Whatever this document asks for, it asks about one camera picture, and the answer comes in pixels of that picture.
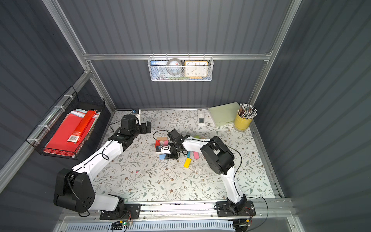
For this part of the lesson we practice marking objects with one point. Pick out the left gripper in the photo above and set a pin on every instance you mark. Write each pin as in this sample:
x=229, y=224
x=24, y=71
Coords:
x=146, y=127

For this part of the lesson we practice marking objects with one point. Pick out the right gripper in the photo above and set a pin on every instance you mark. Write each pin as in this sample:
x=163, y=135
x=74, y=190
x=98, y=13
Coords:
x=174, y=147

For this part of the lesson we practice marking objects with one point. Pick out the numbered wood block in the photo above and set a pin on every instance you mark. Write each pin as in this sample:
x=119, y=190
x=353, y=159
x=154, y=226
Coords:
x=162, y=138

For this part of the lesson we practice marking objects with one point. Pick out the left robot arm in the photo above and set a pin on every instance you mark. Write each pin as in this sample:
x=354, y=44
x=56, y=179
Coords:
x=74, y=190

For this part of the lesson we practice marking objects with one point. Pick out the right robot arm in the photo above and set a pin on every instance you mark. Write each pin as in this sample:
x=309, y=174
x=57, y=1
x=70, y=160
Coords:
x=219, y=158

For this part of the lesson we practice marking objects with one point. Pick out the yellow block front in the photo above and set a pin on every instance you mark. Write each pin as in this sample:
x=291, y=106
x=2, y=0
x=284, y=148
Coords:
x=187, y=162

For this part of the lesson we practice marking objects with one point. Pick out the white remote control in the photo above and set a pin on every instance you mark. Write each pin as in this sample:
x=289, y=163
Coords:
x=201, y=116

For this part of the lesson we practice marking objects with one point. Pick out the pale green book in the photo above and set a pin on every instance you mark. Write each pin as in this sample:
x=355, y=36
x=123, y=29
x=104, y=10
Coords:
x=224, y=114

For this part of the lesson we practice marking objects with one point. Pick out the red folders stack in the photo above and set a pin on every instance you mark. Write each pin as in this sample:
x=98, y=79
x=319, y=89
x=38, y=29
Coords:
x=72, y=133

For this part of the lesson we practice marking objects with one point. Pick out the yellow pencil cup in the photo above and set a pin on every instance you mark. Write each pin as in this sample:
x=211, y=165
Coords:
x=242, y=123

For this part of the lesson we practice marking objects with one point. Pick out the orange alarm clock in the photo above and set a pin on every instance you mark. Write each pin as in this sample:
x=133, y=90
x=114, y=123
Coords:
x=196, y=69

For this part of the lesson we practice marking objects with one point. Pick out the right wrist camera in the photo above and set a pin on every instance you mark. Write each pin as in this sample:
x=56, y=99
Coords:
x=162, y=150

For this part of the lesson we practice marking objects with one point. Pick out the white wire wall basket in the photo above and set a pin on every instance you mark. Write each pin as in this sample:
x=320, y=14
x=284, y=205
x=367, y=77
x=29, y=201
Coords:
x=158, y=71

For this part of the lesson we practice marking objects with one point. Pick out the black wire side basket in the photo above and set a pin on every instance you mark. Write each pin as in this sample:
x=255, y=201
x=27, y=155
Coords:
x=47, y=128

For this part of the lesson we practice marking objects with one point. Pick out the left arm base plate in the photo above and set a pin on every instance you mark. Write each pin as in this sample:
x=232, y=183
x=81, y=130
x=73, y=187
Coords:
x=122, y=212

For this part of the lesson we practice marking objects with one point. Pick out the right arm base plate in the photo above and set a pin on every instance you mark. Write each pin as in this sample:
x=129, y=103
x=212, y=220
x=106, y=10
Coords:
x=228, y=209

